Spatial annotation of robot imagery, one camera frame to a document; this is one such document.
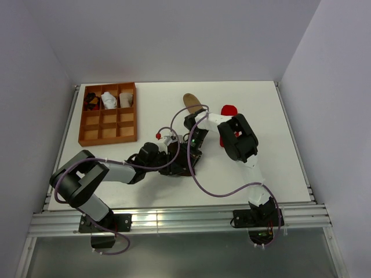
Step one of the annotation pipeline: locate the orange compartment tray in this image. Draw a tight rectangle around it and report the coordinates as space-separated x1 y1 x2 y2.
78 82 137 147

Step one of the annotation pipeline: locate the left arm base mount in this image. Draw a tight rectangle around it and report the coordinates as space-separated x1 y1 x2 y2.
78 213 132 251

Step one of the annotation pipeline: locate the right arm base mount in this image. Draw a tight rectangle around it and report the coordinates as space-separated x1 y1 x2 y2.
230 200 285 248

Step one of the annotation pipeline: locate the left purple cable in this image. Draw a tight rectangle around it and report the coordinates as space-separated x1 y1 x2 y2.
53 126 183 256

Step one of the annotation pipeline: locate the black red rolled sock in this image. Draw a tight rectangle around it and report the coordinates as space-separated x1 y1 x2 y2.
83 93 100 111

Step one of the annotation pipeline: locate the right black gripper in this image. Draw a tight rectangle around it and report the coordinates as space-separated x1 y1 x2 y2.
178 129 209 173

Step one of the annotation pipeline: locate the tan ribbed sock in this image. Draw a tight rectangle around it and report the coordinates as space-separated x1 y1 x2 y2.
183 93 206 115

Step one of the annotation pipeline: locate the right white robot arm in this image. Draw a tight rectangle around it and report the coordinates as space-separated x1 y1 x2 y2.
168 109 279 226

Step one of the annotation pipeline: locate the white rolled sock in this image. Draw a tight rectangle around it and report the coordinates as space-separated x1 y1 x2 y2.
101 92 117 109

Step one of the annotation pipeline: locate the red patterned sock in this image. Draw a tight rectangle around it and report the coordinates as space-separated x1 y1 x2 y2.
218 105 238 148

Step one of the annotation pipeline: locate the beige rolled sock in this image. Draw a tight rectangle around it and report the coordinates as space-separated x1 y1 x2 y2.
119 92 133 108

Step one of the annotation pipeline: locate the aluminium front rail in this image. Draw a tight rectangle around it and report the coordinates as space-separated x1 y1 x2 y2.
27 204 332 237

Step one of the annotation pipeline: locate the dark brown striped sock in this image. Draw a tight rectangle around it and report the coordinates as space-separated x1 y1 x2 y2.
172 165 191 177

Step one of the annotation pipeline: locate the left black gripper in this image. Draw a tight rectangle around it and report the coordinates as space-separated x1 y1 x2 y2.
145 150 184 175

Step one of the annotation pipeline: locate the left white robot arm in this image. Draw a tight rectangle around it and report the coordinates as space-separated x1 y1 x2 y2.
49 142 179 231

